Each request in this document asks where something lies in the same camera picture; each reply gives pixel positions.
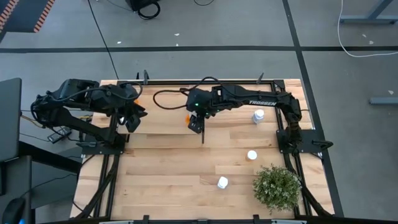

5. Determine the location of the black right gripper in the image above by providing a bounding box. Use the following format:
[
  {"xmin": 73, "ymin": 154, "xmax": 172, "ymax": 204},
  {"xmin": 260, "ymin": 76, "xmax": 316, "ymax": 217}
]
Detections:
[{"xmin": 185, "ymin": 88, "xmax": 219, "ymax": 135}]

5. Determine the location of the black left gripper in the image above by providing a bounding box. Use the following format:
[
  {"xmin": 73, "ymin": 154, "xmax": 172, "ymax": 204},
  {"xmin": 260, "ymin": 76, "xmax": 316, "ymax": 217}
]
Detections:
[{"xmin": 102, "ymin": 83, "xmax": 148, "ymax": 133}]

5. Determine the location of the wooden shelf board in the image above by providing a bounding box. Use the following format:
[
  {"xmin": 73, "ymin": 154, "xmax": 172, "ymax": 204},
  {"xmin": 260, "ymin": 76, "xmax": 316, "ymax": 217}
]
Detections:
[{"xmin": 117, "ymin": 90, "xmax": 203, "ymax": 136}]

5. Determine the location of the black power adapter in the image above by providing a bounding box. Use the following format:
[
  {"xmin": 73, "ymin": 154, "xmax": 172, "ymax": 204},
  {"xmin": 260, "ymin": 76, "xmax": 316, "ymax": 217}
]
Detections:
[{"xmin": 47, "ymin": 126, "xmax": 73, "ymax": 144}]

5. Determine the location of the green potted plant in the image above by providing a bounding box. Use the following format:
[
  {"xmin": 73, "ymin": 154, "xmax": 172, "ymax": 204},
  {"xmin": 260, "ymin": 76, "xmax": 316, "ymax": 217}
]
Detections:
[{"xmin": 252, "ymin": 164, "xmax": 303, "ymax": 215}]

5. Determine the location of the dark grey desk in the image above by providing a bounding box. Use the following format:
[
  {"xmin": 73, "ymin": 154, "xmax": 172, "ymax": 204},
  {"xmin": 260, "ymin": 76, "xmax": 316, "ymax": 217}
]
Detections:
[{"xmin": 0, "ymin": 155, "xmax": 34, "ymax": 224}]

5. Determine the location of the dark mat with striped edges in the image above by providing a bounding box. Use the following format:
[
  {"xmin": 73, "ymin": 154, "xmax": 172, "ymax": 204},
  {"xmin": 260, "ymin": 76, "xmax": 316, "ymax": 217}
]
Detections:
[{"xmin": 0, "ymin": 0, "xmax": 56, "ymax": 43}]

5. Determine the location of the black computer mouse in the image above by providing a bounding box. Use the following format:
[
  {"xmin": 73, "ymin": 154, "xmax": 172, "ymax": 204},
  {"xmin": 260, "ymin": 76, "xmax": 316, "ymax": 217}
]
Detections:
[{"xmin": 1, "ymin": 197, "xmax": 27, "ymax": 224}]

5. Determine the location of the grey floor bar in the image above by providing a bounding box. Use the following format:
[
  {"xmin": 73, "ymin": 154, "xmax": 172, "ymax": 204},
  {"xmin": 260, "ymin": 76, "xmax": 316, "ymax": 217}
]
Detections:
[{"xmin": 369, "ymin": 96, "xmax": 398, "ymax": 106}]

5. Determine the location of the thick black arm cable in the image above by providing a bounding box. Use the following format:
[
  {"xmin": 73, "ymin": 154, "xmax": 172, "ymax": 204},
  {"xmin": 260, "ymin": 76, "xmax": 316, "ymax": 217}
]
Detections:
[{"xmin": 152, "ymin": 76, "xmax": 224, "ymax": 110}]

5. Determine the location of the black aluminium table frame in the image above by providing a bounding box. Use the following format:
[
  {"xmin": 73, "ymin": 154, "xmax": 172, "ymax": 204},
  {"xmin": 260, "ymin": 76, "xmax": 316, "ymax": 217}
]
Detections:
[{"xmin": 74, "ymin": 79, "xmax": 335, "ymax": 224}]

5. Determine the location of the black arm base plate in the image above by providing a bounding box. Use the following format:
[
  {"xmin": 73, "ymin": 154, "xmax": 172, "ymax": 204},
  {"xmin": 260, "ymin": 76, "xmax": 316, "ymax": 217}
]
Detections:
[
  {"xmin": 276, "ymin": 129, "xmax": 334, "ymax": 154},
  {"xmin": 81, "ymin": 141, "xmax": 126, "ymax": 156}
]

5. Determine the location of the thin black floor cable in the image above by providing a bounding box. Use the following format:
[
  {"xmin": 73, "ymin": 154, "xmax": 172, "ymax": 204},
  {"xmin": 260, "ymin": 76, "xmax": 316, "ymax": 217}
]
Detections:
[{"xmin": 87, "ymin": 0, "xmax": 120, "ymax": 80}]

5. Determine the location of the yellow wire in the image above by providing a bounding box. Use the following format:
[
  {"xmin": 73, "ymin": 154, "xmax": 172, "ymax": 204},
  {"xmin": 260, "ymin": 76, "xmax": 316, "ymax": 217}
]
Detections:
[{"xmin": 20, "ymin": 114, "xmax": 94, "ymax": 129}]

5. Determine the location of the black box with cable loop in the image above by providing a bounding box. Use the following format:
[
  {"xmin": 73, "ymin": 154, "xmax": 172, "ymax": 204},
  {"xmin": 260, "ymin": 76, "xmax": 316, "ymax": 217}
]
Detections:
[{"xmin": 126, "ymin": 0, "xmax": 162, "ymax": 21}]

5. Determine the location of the white floor cable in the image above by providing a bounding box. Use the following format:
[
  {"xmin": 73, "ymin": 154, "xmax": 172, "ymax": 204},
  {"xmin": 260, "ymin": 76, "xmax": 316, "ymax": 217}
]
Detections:
[{"xmin": 337, "ymin": 0, "xmax": 398, "ymax": 58}]

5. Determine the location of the grey table leg frame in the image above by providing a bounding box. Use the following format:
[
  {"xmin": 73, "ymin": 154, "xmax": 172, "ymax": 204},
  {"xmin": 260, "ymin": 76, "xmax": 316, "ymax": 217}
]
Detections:
[{"xmin": 339, "ymin": 0, "xmax": 398, "ymax": 26}]

